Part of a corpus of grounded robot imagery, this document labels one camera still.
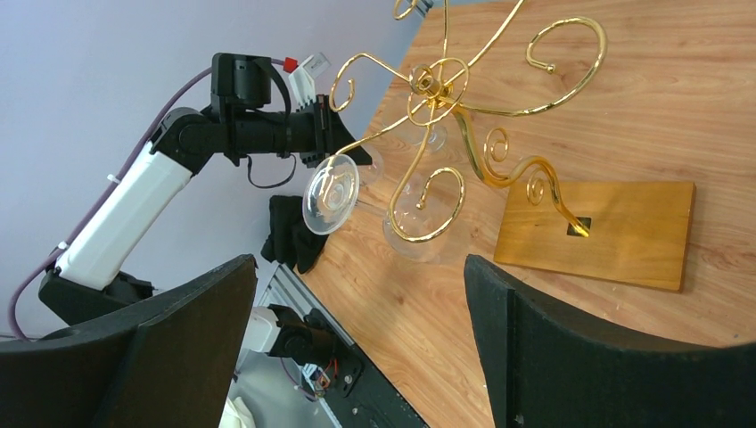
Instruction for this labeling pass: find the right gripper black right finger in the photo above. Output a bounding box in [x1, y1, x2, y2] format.
[464, 254, 755, 427]

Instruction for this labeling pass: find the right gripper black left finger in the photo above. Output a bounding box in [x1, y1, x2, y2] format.
[1, 254, 257, 427]

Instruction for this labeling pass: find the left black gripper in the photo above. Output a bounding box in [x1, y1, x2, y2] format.
[286, 94, 373, 169]

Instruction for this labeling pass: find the wine glass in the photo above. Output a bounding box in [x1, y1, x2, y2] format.
[302, 154, 472, 264]
[383, 94, 448, 153]

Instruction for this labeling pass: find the gold wire glass rack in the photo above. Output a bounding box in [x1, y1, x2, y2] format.
[327, 0, 610, 244]

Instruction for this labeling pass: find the wooden rack base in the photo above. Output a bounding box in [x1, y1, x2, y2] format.
[493, 181, 696, 292]

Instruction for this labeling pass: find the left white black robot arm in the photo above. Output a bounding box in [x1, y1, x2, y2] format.
[38, 53, 371, 325]

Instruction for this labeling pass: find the black cloth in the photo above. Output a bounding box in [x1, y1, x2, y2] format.
[260, 195, 328, 274]

